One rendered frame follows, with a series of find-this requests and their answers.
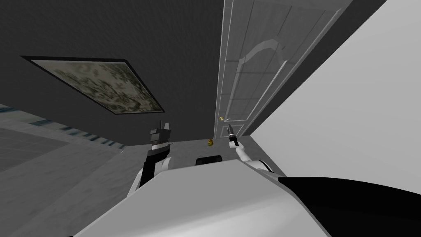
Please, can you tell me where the pale grey panelled door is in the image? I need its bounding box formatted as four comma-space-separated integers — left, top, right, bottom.
213, 0, 354, 139

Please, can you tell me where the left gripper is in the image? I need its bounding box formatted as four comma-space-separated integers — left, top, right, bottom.
149, 120, 172, 146

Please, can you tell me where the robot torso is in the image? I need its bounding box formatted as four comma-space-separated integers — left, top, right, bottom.
73, 154, 330, 237

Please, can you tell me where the black framed wall picture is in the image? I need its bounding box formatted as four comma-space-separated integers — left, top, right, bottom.
21, 56, 165, 115

